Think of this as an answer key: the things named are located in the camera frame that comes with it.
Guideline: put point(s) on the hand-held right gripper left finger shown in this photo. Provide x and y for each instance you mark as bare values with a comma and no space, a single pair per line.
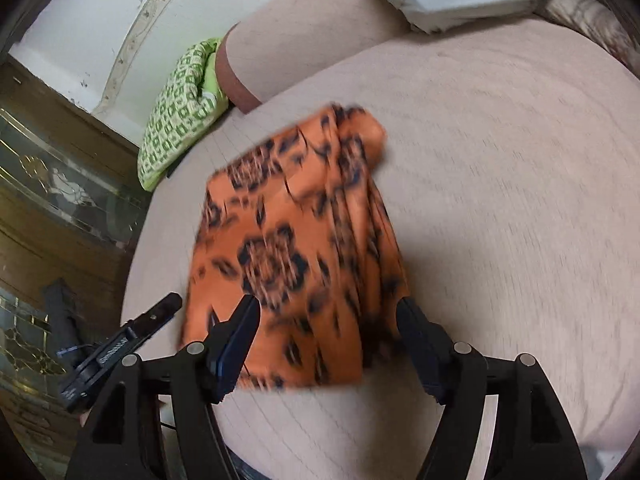
235,355

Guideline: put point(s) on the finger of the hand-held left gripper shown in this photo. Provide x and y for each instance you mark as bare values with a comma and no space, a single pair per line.
157,312

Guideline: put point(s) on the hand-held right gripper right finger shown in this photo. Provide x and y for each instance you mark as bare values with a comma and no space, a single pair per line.
415,340

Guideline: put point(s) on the orange floral garment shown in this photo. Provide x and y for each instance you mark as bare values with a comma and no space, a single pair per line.
280,220

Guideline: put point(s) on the black slim case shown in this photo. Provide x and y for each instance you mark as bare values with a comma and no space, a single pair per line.
60,310

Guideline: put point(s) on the wooden glass-door cabinet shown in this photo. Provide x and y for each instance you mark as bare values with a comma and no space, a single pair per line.
60,195

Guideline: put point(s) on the bed with pale sheet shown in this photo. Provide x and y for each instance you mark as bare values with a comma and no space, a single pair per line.
500,185

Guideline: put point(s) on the green patterned cloth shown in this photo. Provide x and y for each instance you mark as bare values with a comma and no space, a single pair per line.
175,120

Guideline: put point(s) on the brown patterned cushion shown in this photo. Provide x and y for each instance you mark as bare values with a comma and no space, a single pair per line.
585,15

